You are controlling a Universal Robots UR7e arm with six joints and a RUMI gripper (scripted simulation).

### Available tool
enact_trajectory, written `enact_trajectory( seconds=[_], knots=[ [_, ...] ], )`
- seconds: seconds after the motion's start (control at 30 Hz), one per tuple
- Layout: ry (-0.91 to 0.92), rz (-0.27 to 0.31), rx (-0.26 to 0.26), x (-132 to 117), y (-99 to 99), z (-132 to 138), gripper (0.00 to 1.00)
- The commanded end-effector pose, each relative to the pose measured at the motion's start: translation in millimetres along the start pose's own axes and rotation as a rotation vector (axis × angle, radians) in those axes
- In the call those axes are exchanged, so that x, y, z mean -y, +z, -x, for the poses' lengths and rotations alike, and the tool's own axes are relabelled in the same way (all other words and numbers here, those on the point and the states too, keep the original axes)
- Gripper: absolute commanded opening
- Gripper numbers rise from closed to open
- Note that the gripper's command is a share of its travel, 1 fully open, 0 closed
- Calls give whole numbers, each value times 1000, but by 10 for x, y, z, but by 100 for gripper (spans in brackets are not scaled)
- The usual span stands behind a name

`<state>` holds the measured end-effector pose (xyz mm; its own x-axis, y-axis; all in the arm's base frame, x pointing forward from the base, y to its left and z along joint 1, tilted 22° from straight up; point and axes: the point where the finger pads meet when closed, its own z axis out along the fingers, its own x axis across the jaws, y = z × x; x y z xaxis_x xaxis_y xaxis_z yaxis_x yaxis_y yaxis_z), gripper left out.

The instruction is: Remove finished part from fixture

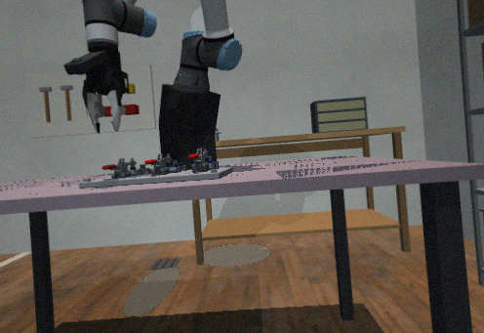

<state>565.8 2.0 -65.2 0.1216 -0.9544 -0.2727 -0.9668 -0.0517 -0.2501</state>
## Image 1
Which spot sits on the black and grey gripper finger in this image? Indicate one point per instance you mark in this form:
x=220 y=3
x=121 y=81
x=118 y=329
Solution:
x=93 y=103
x=114 y=97

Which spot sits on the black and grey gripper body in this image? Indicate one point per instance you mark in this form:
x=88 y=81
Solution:
x=102 y=77

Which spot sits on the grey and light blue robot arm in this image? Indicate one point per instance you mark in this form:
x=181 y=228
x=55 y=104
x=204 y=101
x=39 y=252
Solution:
x=223 y=52

